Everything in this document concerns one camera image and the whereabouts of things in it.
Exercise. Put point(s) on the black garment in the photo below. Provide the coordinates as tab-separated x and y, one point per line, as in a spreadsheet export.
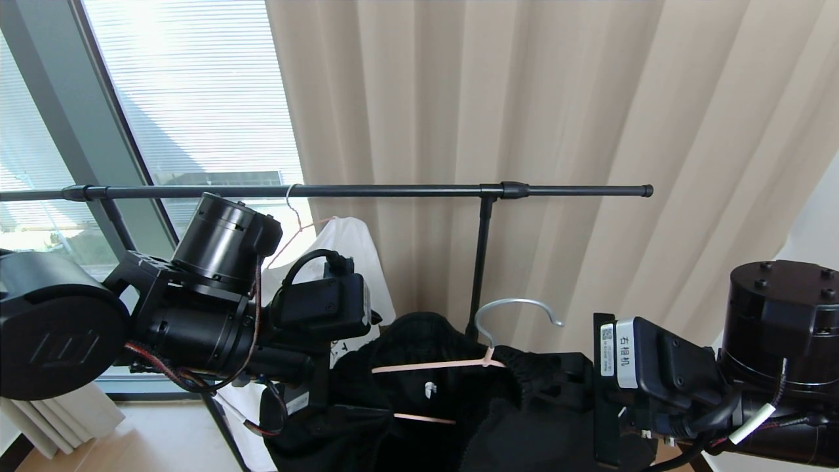
419	341

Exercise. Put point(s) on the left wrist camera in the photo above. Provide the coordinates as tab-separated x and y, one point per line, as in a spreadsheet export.
321	305

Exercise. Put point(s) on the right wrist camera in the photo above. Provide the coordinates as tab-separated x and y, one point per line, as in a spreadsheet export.
675	367

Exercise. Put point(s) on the white printed t-shirt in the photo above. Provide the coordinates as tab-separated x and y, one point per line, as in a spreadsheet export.
357	242

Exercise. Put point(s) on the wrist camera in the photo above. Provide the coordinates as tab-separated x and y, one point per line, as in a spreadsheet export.
321	305
675	367

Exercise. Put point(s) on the beige curtain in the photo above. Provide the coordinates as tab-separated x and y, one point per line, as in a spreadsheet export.
491	98
65	419

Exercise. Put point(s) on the pink clothes hanger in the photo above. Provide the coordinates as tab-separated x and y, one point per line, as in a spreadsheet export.
293	213
432	366

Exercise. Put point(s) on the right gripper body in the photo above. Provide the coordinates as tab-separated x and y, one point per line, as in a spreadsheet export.
606	426

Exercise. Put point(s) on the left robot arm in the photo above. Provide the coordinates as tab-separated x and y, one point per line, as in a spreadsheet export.
59	328

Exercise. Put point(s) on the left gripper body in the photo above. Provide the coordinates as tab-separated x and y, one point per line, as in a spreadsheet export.
196	341

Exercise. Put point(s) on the window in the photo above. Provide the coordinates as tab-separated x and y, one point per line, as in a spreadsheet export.
196	98

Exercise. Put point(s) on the black clothes rack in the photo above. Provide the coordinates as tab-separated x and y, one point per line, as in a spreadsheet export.
393	191

